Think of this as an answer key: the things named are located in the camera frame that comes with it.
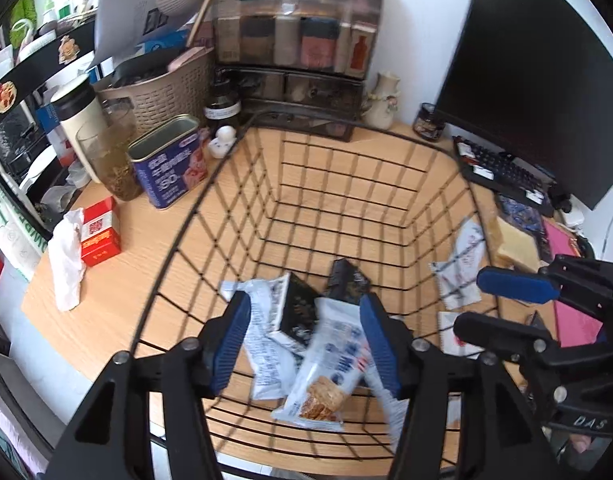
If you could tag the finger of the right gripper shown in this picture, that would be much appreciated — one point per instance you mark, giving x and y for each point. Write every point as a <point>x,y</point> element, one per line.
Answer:
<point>507,340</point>
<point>527,287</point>

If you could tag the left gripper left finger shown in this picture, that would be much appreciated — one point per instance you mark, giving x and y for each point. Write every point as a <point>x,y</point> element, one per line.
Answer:
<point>221,339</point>

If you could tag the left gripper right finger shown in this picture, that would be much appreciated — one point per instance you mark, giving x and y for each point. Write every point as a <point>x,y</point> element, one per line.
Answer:
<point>390,342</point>

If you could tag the bagged bread slice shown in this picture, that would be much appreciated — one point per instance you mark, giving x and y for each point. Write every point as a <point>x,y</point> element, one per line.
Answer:
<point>511,247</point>

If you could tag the long white grey snack packet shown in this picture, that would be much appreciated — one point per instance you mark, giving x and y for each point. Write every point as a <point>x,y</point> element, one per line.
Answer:
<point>274,367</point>

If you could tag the blue white cracker packet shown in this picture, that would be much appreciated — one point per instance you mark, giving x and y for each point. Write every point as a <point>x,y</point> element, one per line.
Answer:
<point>332,367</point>

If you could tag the grey foil snack packet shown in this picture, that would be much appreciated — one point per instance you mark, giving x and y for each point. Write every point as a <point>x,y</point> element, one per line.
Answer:
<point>394,410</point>

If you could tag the long white red-text sachet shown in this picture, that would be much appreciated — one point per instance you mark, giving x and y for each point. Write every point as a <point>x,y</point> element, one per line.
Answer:
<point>456,277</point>

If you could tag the black gold text box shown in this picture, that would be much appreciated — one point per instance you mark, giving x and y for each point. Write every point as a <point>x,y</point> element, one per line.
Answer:
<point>293,313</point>

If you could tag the white packet red circle logo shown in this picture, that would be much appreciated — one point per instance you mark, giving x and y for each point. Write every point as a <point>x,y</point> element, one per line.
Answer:
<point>451,344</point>

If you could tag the black face mask sachet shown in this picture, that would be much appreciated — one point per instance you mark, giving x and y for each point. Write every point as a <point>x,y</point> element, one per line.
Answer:
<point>346,282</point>

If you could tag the person's right hand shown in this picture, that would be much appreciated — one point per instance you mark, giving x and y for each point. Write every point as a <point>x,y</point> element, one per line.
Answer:
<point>580,443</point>

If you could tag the pink desk mat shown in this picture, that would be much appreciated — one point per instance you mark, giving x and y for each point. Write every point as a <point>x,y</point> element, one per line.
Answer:
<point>574,327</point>

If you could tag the smartphone with lit screen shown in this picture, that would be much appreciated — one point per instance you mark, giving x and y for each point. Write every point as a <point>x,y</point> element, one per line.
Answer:
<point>527,219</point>

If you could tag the dark mechanical keyboard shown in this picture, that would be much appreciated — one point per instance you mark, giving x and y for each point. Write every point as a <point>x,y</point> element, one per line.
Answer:
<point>501,175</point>

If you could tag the red cigarette pack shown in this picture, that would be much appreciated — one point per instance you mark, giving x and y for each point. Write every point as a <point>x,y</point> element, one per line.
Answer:
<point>100,235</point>

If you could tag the crumpled white tissue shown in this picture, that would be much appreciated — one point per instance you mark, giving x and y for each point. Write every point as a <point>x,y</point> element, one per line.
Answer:
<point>68,268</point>

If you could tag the blue luncheon meat tin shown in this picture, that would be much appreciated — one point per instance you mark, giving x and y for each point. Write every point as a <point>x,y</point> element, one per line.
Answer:
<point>168,160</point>

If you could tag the small dark glass jar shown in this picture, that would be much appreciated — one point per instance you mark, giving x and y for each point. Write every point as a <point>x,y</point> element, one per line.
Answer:
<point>427,124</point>

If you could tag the black curved monitor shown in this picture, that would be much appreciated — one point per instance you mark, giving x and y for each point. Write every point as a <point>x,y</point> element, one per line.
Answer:
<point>532,77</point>

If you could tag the small ceramic vase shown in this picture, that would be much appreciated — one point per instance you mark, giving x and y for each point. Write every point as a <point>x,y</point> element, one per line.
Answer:
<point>382,102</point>

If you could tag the woven brown basket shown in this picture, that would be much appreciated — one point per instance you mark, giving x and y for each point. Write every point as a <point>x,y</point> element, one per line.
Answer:
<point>181,92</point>

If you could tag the white thermos black lid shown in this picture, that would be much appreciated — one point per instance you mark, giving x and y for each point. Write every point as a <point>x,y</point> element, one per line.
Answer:
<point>77,107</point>

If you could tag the dark acrylic drawer organizer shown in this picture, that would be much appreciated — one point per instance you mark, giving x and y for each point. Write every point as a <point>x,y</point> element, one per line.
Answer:
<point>298,64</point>

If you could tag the black wire basket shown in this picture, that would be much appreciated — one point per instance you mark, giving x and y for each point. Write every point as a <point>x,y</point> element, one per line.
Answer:
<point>288,201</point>

